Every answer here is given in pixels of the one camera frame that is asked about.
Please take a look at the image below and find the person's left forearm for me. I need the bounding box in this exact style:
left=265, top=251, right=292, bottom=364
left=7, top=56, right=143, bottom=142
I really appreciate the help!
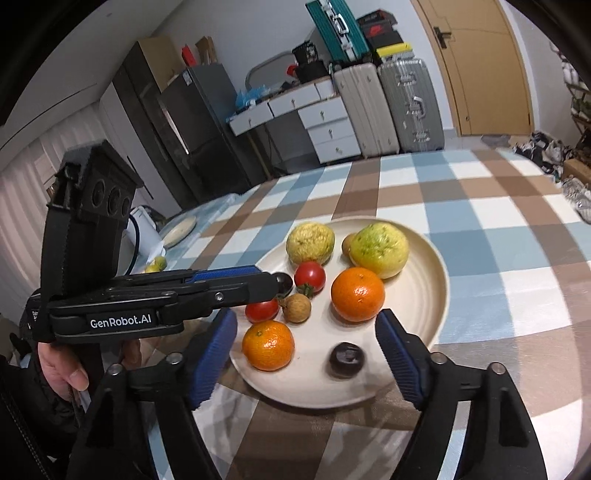
left=0, top=351, right=93, bottom=480

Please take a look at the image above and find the dark grey refrigerator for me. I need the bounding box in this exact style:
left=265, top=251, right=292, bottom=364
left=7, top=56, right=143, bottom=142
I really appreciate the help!
left=157, top=64, right=266, bottom=195

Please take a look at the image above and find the silver suitcase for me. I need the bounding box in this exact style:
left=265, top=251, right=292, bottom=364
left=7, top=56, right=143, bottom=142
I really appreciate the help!
left=377, top=58, right=445, bottom=154

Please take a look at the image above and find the pile of shoes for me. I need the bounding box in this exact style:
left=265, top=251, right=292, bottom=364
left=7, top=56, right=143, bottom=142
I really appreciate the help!
left=482, top=131, right=591, bottom=224

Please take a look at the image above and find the cream oval plate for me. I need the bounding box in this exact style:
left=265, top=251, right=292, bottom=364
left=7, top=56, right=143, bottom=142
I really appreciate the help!
left=229, top=216, right=450, bottom=408

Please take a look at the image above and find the pale yellow blemished guava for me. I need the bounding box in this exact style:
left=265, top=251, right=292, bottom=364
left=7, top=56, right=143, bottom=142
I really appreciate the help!
left=285, top=223, right=336, bottom=266

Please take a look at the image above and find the small orange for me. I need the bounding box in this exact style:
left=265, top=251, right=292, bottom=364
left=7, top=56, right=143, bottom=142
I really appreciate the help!
left=242, top=320, right=295, bottom=372

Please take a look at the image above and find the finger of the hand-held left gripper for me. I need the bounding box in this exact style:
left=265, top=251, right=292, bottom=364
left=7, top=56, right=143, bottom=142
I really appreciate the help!
left=178, top=271, right=283, bottom=319
left=113, top=264, right=262, bottom=289

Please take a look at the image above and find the red tomato with stem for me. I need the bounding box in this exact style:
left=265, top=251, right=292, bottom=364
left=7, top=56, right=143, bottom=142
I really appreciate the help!
left=294, top=261, right=327, bottom=296

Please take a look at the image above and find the yellow and black box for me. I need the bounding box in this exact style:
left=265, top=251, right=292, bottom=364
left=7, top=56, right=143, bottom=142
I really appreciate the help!
left=372, top=42, right=414, bottom=63

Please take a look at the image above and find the tall dark cabinet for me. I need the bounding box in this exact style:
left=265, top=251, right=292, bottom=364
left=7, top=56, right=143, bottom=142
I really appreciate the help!
left=112, top=41, right=204, bottom=215

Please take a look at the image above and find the shoe rack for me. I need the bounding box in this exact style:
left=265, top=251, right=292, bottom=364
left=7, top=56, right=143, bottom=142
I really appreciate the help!
left=549, top=41, right=591, bottom=139

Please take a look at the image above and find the dark purple plum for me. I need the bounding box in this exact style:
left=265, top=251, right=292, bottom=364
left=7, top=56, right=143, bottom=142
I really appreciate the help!
left=328, top=342, right=366, bottom=379

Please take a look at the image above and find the beige suitcase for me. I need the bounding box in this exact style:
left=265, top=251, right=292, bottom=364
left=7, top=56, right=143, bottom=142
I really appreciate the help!
left=333, top=62, right=400, bottom=158

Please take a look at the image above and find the black cable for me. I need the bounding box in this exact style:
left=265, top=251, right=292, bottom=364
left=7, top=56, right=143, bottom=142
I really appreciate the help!
left=122, top=215, right=140, bottom=273

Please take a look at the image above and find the yellow-green guava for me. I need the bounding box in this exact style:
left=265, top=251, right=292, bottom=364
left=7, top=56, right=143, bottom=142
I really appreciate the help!
left=348, top=223, right=410, bottom=280

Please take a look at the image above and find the large cardboard box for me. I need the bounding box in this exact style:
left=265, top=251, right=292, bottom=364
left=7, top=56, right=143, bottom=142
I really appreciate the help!
left=137, top=36, right=185, bottom=93

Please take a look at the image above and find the white desk with drawers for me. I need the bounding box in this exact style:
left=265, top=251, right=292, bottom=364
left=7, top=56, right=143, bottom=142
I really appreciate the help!
left=228, top=76, right=362, bottom=178

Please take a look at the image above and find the large orange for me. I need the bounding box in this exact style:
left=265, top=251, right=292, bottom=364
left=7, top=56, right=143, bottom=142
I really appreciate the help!
left=331, top=267, right=386, bottom=323

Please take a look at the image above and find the small cardboard box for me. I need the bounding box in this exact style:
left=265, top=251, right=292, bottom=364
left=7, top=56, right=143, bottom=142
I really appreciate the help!
left=562, top=159, right=591, bottom=181

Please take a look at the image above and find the brown paper box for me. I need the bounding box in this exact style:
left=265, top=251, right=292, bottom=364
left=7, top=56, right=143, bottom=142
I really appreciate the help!
left=195, top=36, right=218, bottom=65

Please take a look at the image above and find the person's left hand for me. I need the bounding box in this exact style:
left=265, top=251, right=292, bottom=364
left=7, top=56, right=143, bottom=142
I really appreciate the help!
left=37, top=338, right=142, bottom=393

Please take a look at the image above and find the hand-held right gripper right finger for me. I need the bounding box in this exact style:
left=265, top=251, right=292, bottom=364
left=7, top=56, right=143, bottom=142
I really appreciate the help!
left=375, top=308, right=550, bottom=480

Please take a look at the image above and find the teal aluminium case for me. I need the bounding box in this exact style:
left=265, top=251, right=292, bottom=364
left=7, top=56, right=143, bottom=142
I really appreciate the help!
left=305, top=0, right=370, bottom=64

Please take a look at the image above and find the black printed bag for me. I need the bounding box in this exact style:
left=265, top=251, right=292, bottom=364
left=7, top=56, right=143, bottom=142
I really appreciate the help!
left=292, top=41, right=329, bottom=81

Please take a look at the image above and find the small brown longan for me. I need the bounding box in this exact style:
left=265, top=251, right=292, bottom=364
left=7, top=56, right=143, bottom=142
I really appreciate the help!
left=279, top=295, right=311, bottom=324

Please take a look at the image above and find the blue plastic bag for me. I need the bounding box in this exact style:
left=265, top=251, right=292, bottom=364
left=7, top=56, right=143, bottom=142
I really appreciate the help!
left=235, top=85, right=269, bottom=109

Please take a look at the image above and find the red and black shoe box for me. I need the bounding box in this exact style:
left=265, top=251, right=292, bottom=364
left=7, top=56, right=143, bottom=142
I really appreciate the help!
left=360, top=21, right=402, bottom=47

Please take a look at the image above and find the wooden door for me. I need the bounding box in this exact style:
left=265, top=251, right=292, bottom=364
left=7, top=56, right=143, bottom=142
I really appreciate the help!
left=411, top=0, right=536, bottom=137

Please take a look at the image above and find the small round cream plate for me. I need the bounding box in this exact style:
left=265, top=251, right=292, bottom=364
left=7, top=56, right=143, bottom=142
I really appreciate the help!
left=159, top=217, right=198, bottom=247

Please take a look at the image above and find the white curtain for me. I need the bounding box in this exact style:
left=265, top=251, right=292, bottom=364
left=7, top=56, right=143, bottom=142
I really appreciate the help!
left=0, top=134, right=70, bottom=296

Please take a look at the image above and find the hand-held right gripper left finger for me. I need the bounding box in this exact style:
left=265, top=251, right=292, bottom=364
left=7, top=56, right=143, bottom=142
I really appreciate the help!
left=65, top=307, right=238, bottom=480

